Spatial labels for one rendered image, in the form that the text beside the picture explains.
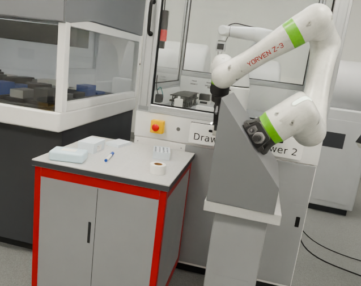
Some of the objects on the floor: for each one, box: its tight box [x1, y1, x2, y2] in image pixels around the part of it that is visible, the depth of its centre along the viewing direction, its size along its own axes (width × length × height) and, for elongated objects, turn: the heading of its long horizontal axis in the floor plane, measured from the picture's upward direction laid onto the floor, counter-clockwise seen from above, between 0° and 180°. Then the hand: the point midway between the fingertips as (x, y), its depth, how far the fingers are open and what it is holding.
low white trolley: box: [31, 136, 195, 286], centre depth 184 cm, size 58×62×76 cm
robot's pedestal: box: [203, 192, 282, 286], centre depth 151 cm, size 30×30×76 cm
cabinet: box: [134, 135, 317, 286], centre depth 250 cm, size 95×103×80 cm
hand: (215, 129), depth 186 cm, fingers closed, pressing on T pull
